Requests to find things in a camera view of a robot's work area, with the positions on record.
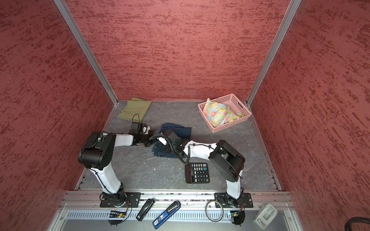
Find blue denim skirt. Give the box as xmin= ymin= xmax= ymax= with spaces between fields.
xmin=152 ymin=123 xmax=192 ymax=158

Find olive green skirt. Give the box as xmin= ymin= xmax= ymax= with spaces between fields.
xmin=118 ymin=97 xmax=152 ymax=122

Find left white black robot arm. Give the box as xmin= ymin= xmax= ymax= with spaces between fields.
xmin=78 ymin=131 xmax=154 ymax=208

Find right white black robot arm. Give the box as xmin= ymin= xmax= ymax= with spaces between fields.
xmin=152 ymin=130 xmax=245 ymax=208

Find black desk calculator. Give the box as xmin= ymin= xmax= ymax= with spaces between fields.
xmin=185 ymin=163 xmax=210 ymax=184

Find pink plastic basket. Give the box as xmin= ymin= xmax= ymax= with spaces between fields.
xmin=198 ymin=93 xmax=251 ymax=133

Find pastel patterned cloth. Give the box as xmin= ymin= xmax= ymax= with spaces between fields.
xmin=203 ymin=98 xmax=244 ymax=128

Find blue black stapler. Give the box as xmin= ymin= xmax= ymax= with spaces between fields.
xmin=152 ymin=201 xmax=181 ymax=230

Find left small circuit board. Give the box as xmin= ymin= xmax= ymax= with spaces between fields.
xmin=108 ymin=210 xmax=127 ymax=219

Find small circuit board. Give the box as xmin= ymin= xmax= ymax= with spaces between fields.
xmin=227 ymin=211 xmax=245 ymax=226
xmin=108 ymin=210 xmax=127 ymax=219

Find right small circuit board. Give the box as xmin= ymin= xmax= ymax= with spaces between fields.
xmin=227 ymin=211 xmax=245 ymax=226

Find grey plastic dispenser box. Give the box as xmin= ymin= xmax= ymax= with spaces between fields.
xmin=253 ymin=203 xmax=278 ymax=230

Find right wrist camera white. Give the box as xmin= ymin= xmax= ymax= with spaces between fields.
xmin=158 ymin=136 xmax=167 ymax=146

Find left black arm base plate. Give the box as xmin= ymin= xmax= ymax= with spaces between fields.
xmin=100 ymin=192 xmax=141 ymax=208

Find grey coiled cable ring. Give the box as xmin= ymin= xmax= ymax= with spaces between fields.
xmin=205 ymin=200 xmax=225 ymax=223

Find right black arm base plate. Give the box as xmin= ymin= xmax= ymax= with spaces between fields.
xmin=214 ymin=193 xmax=253 ymax=208

